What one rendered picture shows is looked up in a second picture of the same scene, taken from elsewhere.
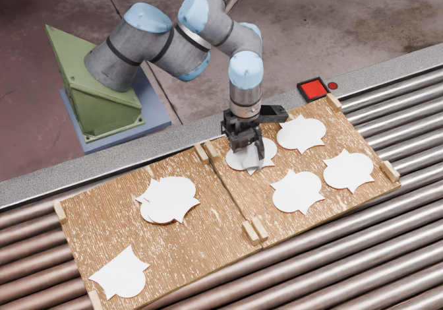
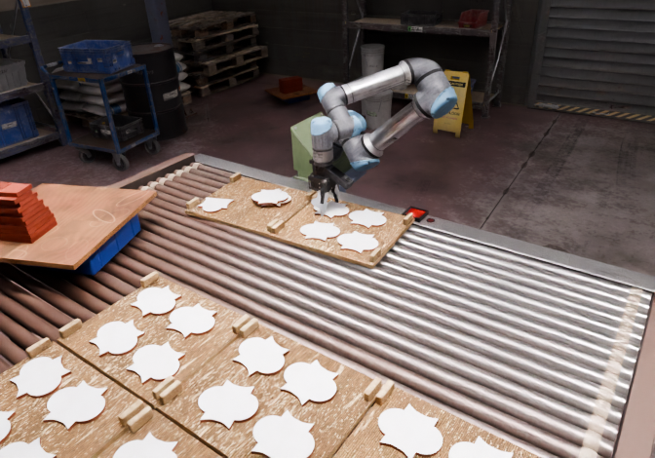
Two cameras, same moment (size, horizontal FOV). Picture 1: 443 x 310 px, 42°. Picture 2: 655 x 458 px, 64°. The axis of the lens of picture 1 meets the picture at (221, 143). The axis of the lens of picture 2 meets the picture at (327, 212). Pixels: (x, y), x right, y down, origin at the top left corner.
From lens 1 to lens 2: 1.61 m
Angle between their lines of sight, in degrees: 49
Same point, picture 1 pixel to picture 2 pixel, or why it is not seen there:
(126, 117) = not seen: hidden behind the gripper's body
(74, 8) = (464, 203)
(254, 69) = (317, 122)
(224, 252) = (254, 225)
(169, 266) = (231, 213)
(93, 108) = (299, 154)
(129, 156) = (291, 184)
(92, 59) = not seen: hidden behind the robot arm
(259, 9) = not seen: hidden behind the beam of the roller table
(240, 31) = (340, 112)
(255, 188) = (308, 219)
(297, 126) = (371, 214)
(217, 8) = (334, 94)
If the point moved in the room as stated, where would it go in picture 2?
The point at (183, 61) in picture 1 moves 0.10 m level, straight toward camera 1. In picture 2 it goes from (353, 152) to (334, 159)
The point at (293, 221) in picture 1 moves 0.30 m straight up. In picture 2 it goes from (296, 237) to (290, 159)
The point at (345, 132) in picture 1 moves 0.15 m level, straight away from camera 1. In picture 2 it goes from (390, 233) to (430, 226)
